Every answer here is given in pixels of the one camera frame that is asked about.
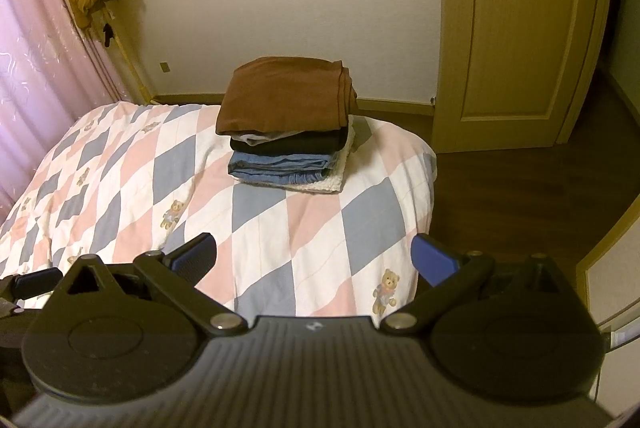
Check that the wooden baseboard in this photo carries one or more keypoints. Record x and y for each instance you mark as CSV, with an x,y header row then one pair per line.
x,y
390,105

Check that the folded grey white garment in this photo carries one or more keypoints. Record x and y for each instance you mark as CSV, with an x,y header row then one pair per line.
x,y
257,138

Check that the checkered bear print quilt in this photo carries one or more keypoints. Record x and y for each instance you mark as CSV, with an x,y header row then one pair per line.
x,y
150,188

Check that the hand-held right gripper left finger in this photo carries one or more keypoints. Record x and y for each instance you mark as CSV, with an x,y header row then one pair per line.
x,y
192,258

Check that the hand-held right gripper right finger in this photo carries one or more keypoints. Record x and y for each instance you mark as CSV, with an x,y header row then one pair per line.
x,y
434,260

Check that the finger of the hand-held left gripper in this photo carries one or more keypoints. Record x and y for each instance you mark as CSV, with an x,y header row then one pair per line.
x,y
30,285

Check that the black hanging item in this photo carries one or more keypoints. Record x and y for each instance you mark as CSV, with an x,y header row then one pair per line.
x,y
107,34

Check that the folded blue jeans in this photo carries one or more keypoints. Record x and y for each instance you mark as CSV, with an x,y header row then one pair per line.
x,y
280,166

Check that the folded black garment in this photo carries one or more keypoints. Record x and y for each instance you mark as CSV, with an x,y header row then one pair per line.
x,y
300,142

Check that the yellow coat rack pole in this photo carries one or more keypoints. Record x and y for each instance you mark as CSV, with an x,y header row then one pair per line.
x,y
131,68

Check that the brown garment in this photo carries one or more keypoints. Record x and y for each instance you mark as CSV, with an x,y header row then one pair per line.
x,y
285,96

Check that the white cabinet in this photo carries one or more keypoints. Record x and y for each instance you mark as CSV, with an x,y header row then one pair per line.
x,y
617,268

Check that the folded white fluffy garment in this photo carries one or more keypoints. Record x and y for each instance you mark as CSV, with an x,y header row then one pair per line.
x,y
335,183

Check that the wooden door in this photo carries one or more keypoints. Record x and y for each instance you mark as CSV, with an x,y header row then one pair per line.
x,y
520,33

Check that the pink curtain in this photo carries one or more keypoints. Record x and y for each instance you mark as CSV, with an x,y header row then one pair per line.
x,y
30,33

